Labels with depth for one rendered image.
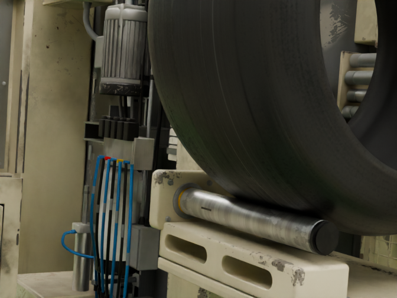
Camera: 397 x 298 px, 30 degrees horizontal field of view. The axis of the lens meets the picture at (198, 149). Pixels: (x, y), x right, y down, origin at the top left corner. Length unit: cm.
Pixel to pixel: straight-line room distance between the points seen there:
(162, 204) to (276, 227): 27
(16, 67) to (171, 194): 46
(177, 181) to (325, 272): 35
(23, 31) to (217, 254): 64
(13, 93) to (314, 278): 79
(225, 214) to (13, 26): 65
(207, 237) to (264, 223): 12
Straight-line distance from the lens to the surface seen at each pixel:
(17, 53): 152
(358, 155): 94
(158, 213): 122
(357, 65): 161
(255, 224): 105
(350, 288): 114
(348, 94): 162
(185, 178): 123
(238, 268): 110
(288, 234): 99
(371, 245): 157
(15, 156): 150
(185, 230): 116
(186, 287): 136
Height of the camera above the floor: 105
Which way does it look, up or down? 3 degrees down
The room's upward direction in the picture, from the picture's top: 4 degrees clockwise
